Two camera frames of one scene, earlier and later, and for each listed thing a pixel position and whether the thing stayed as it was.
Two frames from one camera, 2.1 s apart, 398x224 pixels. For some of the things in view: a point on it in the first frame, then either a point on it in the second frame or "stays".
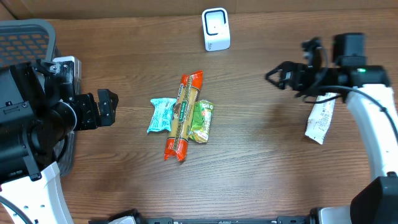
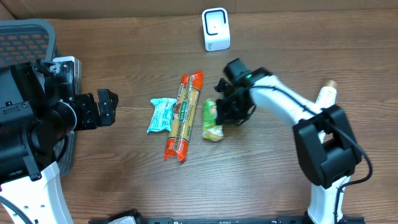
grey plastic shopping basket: x=31 y=41 stays
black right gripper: x=297 y=71 to x=225 y=119
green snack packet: x=201 y=121 to x=211 y=130
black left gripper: x=92 y=118 stays
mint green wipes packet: x=161 y=115 stays
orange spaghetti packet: x=177 y=140 stays
